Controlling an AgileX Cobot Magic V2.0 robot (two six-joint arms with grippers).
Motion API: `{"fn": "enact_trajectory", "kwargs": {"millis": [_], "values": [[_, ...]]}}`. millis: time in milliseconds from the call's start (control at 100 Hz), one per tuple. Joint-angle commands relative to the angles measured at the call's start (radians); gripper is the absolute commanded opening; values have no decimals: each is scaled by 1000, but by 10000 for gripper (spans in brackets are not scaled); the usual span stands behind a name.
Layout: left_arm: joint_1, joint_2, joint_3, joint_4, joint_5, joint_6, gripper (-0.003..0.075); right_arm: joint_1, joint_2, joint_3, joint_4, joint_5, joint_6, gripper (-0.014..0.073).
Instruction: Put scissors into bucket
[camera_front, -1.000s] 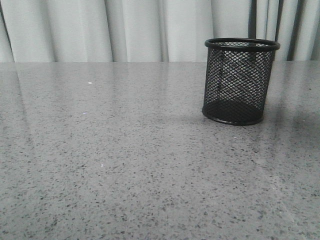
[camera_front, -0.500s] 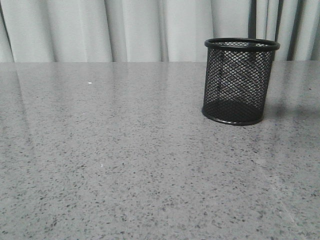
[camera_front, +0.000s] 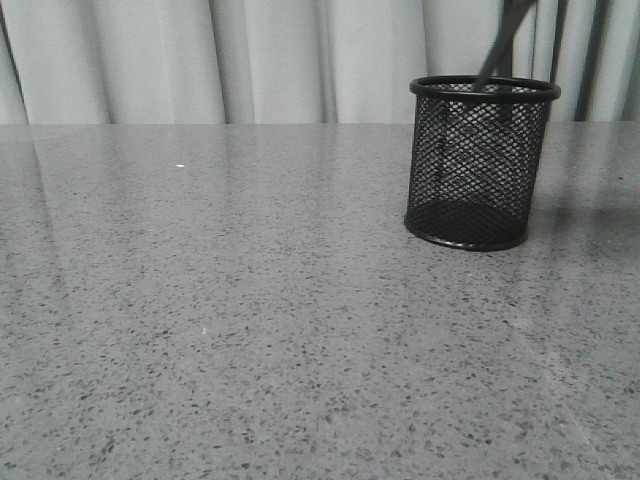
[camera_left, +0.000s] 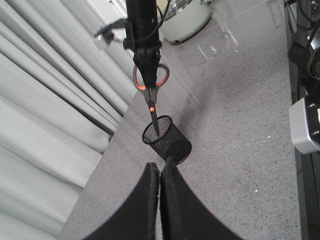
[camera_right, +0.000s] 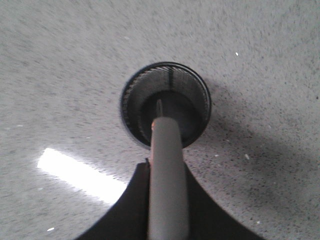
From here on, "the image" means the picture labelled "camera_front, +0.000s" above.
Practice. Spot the grey and orange scissors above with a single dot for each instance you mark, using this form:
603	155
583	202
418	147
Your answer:
509	25

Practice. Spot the grey pleated curtain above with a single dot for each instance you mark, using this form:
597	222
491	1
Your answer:
265	62

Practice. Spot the black wire mesh pen cup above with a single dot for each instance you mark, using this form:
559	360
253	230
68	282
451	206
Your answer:
474	160

